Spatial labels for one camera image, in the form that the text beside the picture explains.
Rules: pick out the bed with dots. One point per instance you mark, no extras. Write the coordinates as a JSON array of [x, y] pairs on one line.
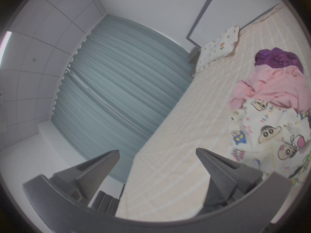
[[184, 130]]

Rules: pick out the white printed pillow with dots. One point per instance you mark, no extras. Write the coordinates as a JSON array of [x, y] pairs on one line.
[[216, 47]]

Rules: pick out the purple garment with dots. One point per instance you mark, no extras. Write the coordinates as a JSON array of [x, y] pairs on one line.
[[279, 57]]

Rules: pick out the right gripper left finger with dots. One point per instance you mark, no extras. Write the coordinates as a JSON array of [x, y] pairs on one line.
[[82, 181]]

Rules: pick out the white printed pyjama top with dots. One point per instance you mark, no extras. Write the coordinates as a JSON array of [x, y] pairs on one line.
[[262, 135]]

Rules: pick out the black chest of drawers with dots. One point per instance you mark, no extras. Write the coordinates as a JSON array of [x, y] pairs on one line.
[[104, 201]]

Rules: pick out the ceiling light panel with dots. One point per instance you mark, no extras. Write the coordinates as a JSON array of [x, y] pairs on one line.
[[6, 47]]

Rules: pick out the grey bedside table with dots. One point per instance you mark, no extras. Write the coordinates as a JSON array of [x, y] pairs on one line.
[[194, 56]]

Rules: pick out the black T-shirt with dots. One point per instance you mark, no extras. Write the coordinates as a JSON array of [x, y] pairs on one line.
[[215, 205]]

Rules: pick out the pink garment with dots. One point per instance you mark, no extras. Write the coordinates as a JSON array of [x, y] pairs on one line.
[[274, 86]]

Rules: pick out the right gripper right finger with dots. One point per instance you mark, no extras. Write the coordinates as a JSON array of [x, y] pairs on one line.
[[226, 178]]

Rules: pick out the blue-green curtain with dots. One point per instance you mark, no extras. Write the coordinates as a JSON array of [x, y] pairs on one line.
[[126, 69], [92, 130]]

